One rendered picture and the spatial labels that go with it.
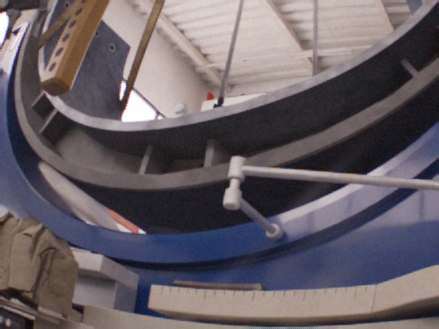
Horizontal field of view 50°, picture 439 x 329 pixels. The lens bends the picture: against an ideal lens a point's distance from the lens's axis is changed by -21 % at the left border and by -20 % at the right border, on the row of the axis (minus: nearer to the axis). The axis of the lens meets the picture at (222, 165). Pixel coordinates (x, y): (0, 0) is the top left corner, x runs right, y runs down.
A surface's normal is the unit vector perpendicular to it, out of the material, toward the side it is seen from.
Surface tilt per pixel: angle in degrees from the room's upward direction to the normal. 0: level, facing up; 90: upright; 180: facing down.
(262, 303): 90
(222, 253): 90
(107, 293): 90
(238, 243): 90
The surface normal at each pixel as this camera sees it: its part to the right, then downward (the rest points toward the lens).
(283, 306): -0.48, -0.44
